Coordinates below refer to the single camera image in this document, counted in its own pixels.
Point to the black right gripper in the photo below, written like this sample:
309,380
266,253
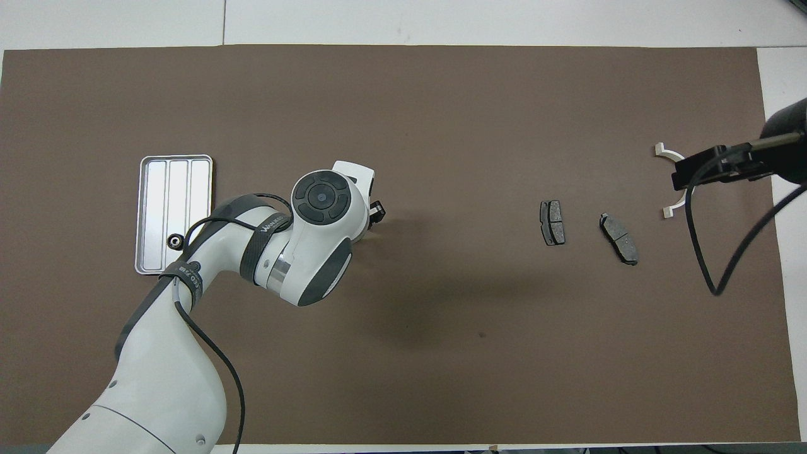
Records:
785,145

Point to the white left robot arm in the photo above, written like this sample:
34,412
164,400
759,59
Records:
157,378

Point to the silver metal tray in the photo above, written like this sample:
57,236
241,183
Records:
154,208

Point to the curved dark grey brake pad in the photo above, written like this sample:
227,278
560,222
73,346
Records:
619,238

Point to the brown table mat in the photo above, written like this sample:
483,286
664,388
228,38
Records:
441,94

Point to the rectangular dark grey brake pad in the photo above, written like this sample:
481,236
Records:
552,224

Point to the white curved plastic bracket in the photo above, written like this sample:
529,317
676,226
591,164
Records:
659,150

